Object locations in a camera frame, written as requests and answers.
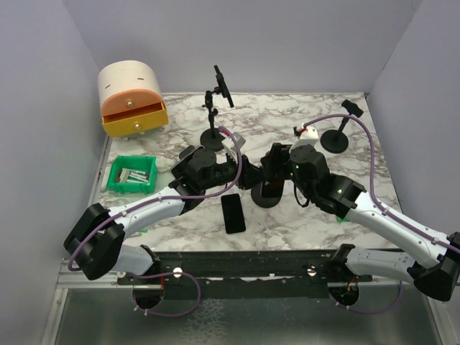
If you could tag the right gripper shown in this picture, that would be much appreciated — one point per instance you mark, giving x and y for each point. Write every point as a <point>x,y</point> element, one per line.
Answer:
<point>278,152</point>

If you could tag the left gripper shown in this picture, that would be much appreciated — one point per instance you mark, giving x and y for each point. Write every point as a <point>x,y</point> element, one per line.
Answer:
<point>250,174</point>

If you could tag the grey black phone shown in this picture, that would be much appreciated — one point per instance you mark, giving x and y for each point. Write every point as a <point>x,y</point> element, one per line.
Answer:
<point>233,214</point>

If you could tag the black phone stand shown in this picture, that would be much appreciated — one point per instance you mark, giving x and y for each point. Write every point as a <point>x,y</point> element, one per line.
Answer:
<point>334,140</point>

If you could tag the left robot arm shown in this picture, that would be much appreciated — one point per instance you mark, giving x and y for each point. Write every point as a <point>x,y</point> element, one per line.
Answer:
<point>96,243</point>

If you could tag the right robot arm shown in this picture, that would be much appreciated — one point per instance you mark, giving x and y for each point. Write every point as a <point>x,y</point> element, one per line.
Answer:
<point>429,259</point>

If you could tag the brown base phone stand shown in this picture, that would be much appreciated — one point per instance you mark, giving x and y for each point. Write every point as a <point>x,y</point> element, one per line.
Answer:
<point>187,153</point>

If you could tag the black phone on brown stand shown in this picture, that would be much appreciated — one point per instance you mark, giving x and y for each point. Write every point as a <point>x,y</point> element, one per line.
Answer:
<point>187,170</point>

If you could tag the black phone back left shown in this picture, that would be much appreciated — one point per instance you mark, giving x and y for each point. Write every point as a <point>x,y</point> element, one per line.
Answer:
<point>222,87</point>

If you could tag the green plastic bin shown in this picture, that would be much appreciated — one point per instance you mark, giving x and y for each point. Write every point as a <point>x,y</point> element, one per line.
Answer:
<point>133,174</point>

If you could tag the green marker left edge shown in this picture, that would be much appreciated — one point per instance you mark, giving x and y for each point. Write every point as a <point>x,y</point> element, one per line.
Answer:
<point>140,232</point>

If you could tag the yellow lower drawer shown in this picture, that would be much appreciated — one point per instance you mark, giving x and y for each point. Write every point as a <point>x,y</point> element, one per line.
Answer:
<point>135,121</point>

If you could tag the orange upper drawer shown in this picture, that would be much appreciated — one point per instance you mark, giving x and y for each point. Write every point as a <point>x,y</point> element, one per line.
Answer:
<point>125,104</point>

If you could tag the beige drawer cabinet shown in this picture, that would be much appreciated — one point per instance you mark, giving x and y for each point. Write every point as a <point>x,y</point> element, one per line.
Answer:
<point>124,76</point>

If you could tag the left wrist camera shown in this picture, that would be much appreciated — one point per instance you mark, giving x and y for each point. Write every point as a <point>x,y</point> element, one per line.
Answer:
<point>230,145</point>

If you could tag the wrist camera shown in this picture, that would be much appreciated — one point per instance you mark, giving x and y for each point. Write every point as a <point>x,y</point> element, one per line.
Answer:
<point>230,145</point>
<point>305,135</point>

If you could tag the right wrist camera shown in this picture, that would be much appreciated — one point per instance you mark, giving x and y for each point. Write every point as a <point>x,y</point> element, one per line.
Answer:
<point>305,135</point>

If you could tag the black front rail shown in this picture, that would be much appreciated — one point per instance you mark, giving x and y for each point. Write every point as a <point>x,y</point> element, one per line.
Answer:
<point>247,274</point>

